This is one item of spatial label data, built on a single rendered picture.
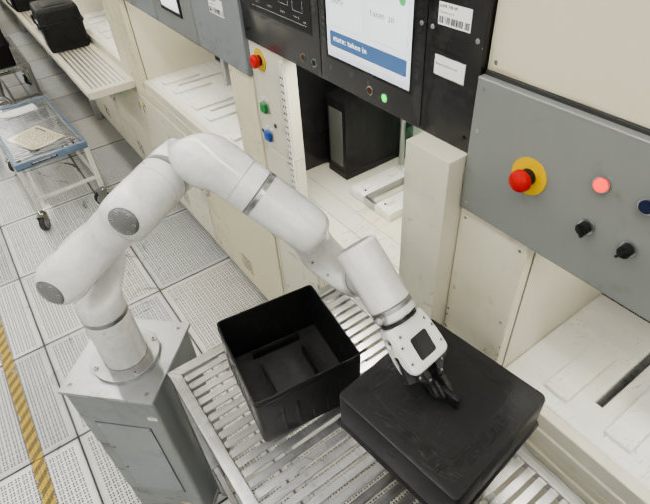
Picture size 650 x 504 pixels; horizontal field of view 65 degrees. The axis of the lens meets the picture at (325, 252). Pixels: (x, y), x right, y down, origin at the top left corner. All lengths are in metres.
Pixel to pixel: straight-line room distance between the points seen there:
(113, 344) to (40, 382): 1.29
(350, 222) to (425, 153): 0.71
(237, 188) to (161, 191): 0.16
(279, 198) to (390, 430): 0.47
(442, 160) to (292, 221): 0.32
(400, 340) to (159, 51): 2.39
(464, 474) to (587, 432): 0.40
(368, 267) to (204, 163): 0.34
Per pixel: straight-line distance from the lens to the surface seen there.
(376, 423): 1.00
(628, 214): 0.87
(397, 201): 1.74
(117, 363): 1.53
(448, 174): 1.01
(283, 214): 0.88
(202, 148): 0.89
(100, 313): 1.40
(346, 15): 1.21
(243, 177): 0.88
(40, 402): 2.67
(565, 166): 0.90
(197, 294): 2.80
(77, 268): 1.24
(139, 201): 0.95
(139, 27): 2.98
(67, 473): 2.41
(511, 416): 1.05
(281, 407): 1.24
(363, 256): 0.92
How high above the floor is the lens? 1.92
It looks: 42 degrees down
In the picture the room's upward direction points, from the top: 4 degrees counter-clockwise
